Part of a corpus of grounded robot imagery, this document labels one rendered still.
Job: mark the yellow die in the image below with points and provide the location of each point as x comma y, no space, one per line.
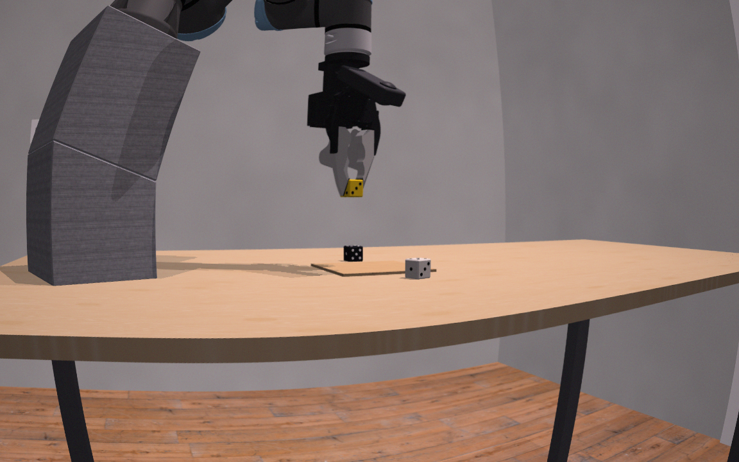
354,189

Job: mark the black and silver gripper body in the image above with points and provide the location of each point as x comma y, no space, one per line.
356,108

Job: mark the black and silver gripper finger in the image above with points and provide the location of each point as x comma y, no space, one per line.
339,140
363,148

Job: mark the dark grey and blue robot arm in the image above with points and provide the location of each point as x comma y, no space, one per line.
200,18

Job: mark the brown square mat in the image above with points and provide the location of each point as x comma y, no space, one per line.
354,269

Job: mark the grey die with black pips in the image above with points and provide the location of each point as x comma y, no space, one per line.
417,268

